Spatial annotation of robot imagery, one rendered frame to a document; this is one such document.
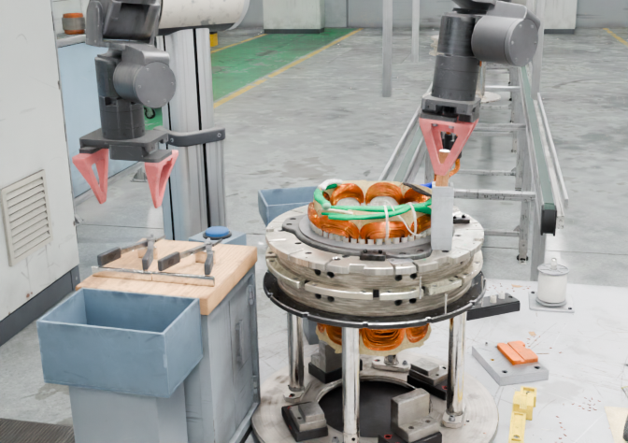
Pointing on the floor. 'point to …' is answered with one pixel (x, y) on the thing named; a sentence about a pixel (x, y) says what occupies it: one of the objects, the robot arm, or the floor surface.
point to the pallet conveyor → (520, 117)
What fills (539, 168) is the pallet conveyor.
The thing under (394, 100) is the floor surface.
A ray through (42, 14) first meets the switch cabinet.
